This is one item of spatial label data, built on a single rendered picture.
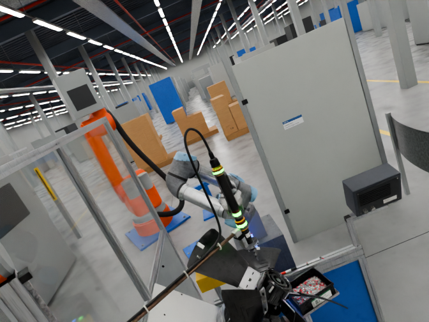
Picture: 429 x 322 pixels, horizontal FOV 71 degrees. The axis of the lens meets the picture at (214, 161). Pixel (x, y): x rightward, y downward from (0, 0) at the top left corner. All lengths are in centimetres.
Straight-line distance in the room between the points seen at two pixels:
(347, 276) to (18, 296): 166
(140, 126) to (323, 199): 655
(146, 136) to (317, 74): 666
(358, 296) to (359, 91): 192
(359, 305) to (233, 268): 110
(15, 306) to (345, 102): 297
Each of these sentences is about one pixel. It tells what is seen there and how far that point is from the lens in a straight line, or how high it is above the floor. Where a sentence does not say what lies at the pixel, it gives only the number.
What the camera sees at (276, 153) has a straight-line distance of 310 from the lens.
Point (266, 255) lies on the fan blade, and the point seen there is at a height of 117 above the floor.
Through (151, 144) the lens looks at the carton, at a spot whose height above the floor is 75.
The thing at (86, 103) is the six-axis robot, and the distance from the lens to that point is 482.
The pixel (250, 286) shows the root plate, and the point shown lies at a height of 123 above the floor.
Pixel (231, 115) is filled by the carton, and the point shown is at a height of 62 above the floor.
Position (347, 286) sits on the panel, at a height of 61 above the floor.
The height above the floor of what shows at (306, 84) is 157.
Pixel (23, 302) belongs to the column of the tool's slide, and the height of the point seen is 173.
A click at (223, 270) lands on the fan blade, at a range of 129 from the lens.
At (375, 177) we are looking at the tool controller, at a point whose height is 124.
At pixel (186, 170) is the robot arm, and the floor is 163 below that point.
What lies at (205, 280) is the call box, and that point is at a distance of 178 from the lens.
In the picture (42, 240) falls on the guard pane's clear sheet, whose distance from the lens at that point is 135.
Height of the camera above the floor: 207
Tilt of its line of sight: 16 degrees down
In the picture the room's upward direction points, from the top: 24 degrees counter-clockwise
